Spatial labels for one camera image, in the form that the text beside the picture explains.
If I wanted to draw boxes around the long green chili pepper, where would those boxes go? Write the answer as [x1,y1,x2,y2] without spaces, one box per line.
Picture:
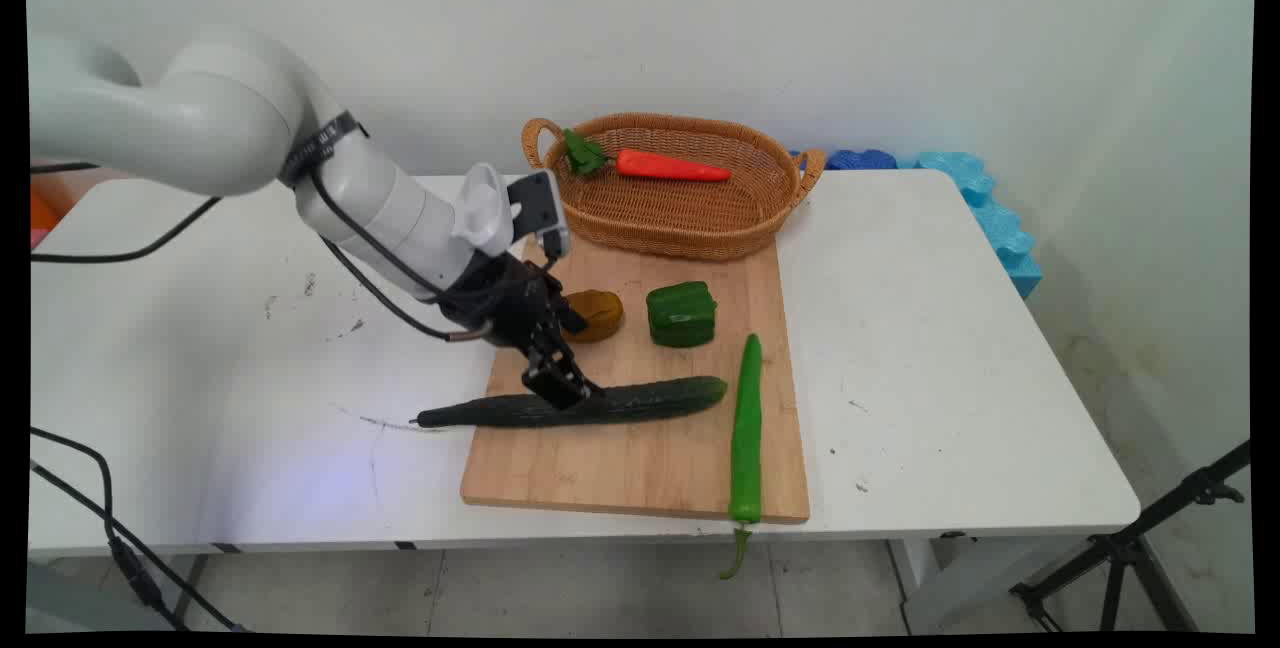
[719,333,764,581]

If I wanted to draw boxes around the green bell pepper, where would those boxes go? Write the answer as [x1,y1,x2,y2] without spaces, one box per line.
[645,281,718,349]

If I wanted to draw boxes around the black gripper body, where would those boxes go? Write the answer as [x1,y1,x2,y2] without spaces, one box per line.
[438,253,588,349]

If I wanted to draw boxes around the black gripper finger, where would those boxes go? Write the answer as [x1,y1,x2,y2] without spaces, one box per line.
[521,343,586,411]
[545,326,604,401]

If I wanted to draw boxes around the black tripod stand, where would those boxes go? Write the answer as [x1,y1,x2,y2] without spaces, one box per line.
[1010,440,1253,633]

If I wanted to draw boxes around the blue foam mat pieces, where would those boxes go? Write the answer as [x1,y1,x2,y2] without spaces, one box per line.
[790,149,1044,300]

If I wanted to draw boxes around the dark green cucumber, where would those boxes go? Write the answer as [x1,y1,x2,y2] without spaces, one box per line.
[410,376,729,430]

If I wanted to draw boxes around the woven wicker basket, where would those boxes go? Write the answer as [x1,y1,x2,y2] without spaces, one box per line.
[521,112,828,262]

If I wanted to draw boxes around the orange toy carrot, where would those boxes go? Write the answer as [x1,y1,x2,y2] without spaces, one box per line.
[562,129,732,183]

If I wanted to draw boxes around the orange object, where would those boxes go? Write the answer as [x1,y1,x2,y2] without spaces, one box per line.
[28,183,63,247]

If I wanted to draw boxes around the brown potato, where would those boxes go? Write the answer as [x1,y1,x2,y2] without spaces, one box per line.
[563,289,625,344]

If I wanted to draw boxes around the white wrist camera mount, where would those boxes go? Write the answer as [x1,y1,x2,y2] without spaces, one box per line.
[451,162,572,261]

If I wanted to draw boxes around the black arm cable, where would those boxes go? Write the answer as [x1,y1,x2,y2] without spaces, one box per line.
[28,160,496,344]

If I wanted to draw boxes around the wooden cutting board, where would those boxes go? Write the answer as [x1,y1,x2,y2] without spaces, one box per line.
[460,231,811,526]

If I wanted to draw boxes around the black floor cable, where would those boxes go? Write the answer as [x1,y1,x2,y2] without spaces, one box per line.
[28,426,246,633]

